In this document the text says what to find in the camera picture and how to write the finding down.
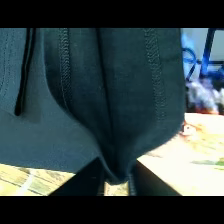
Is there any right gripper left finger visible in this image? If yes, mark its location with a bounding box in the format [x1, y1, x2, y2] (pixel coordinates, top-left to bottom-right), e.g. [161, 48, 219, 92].
[48, 157, 108, 197]

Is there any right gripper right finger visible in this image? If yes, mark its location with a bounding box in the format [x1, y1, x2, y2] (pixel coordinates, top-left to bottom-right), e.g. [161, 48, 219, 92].
[127, 160, 183, 197]

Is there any black garment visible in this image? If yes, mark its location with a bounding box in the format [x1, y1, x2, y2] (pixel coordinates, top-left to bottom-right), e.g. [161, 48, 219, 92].
[0, 27, 187, 185]

